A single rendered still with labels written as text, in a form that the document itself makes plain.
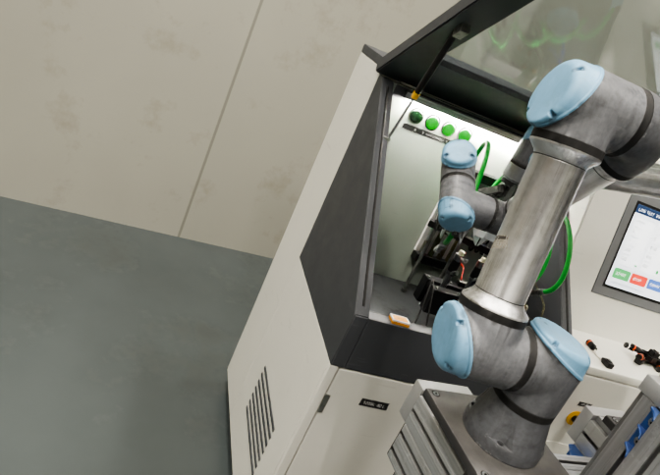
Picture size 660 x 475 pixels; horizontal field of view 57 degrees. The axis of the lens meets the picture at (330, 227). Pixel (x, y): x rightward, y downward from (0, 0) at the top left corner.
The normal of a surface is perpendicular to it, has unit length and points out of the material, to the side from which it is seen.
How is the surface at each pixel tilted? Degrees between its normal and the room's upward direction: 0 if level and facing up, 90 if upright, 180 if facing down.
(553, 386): 90
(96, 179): 90
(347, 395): 90
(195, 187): 90
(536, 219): 80
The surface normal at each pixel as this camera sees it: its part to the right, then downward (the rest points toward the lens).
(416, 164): 0.18, 0.43
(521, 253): -0.20, 0.09
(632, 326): 0.27, 0.22
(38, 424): 0.39, -0.86
